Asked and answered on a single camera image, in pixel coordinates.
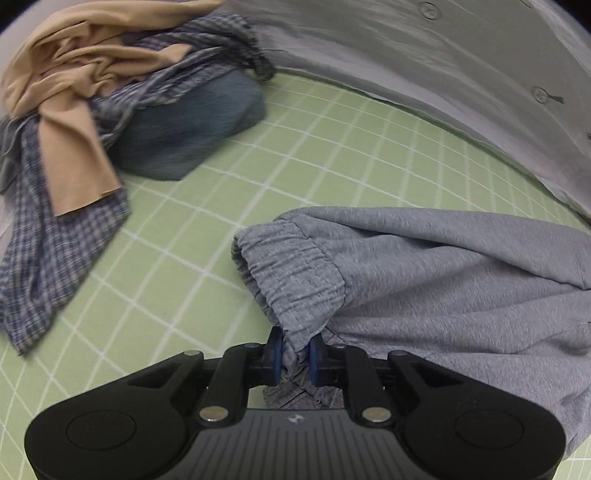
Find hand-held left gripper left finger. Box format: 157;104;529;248
124;326;284;426

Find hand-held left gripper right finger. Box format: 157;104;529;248
309;333;467;427

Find grey sweatpants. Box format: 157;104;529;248
231;207;591;467

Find green grid bed sheet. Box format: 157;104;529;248
0;65;591;480

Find dark blue folded garment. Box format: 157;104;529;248
111;72;267;182

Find blue plaid shirt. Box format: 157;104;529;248
0;13;277;357

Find grey tufted headboard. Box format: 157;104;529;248
217;0;591;217

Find tan cloth garment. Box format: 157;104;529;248
2;0;225;217

